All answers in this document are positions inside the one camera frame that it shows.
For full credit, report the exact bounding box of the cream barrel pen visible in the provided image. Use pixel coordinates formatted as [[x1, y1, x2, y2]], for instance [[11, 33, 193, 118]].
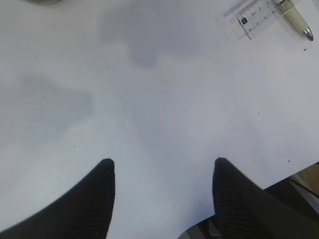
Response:
[[274, 0, 314, 41]]

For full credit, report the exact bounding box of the brown Nescafe coffee bottle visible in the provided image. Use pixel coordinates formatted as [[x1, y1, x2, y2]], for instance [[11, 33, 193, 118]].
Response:
[[25, 0, 61, 5]]

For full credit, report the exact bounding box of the clear plastic ruler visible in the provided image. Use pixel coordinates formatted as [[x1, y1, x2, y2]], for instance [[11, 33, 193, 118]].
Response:
[[223, 0, 281, 40]]

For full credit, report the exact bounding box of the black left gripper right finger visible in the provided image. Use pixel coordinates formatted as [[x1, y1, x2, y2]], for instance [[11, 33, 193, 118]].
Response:
[[212, 158, 319, 239]]

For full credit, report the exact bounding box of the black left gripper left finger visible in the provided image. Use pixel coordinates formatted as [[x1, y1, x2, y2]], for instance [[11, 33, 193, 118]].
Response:
[[0, 159, 115, 239]]

